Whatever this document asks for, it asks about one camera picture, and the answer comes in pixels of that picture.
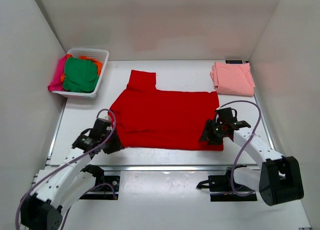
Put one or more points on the orange t shirt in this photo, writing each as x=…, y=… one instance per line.
x=98, y=64

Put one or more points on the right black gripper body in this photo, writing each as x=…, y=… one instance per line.
x=218, y=132

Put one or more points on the green t shirt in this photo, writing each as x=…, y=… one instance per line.
x=80, y=75

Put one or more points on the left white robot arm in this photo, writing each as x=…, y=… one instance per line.
x=50, y=199

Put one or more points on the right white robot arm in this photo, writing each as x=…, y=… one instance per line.
x=278, y=179

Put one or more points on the white plastic basket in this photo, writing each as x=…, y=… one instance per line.
x=97, y=54

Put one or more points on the aluminium table rail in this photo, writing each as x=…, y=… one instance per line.
x=163, y=168

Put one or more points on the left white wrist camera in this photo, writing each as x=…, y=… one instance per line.
x=107, y=118

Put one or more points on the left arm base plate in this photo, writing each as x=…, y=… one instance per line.
x=106, y=188

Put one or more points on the red t shirt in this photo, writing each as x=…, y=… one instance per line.
x=150, y=118

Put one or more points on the magenta t shirt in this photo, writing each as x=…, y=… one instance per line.
x=56, y=83

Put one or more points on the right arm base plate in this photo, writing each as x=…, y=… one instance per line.
x=221, y=191

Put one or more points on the folded pink t shirt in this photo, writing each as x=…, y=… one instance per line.
x=233, y=79

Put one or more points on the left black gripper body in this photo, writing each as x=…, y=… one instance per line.
x=105, y=134

